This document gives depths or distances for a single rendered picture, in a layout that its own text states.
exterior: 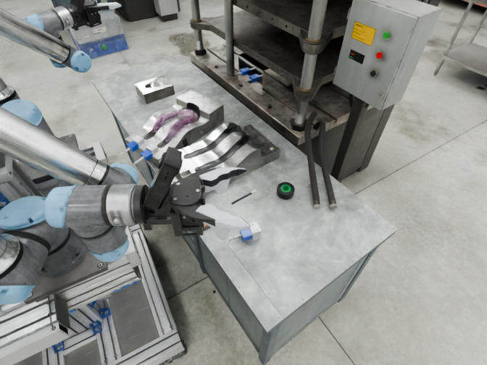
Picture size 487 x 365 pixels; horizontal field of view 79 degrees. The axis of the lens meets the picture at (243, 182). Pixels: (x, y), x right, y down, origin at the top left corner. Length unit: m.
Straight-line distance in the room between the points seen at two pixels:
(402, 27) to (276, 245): 0.96
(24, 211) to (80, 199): 0.36
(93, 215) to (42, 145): 0.19
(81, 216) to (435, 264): 2.23
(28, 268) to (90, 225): 0.30
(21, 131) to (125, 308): 1.34
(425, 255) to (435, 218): 0.37
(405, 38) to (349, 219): 0.74
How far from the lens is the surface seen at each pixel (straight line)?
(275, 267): 1.19
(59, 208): 0.59
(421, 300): 2.28
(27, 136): 0.69
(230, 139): 1.47
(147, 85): 2.10
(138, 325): 1.81
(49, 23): 1.43
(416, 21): 1.38
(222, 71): 2.34
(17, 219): 0.91
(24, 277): 0.86
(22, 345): 1.13
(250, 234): 1.21
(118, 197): 0.55
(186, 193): 0.53
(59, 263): 1.02
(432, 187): 2.93
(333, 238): 1.30
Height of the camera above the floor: 1.86
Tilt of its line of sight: 48 degrees down
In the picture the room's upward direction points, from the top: straight up
